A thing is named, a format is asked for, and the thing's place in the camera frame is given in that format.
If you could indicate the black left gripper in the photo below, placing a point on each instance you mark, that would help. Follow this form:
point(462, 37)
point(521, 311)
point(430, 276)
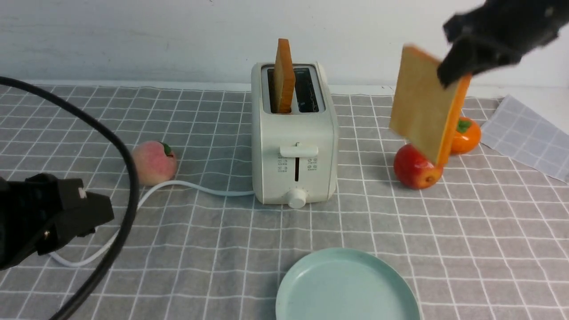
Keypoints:
point(43, 213)

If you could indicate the pink peach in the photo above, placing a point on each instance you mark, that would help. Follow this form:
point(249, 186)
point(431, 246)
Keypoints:
point(155, 162)

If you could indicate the red apple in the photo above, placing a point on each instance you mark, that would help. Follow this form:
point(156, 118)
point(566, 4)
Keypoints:
point(413, 170)

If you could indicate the light green plate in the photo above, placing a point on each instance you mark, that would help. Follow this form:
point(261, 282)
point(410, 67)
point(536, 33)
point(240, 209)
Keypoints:
point(344, 284)

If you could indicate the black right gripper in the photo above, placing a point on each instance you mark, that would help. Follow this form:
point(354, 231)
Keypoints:
point(497, 33)

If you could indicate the toast slice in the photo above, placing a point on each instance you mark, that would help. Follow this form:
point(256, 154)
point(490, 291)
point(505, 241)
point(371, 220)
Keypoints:
point(423, 112)
point(283, 79)

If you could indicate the grey checked tablecloth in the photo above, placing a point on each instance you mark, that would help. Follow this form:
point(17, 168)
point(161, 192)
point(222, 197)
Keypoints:
point(489, 241)

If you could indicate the orange persimmon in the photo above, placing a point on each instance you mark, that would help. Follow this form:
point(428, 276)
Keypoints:
point(467, 136)

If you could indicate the white toaster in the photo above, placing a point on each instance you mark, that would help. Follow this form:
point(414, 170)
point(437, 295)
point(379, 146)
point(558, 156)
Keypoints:
point(294, 156)

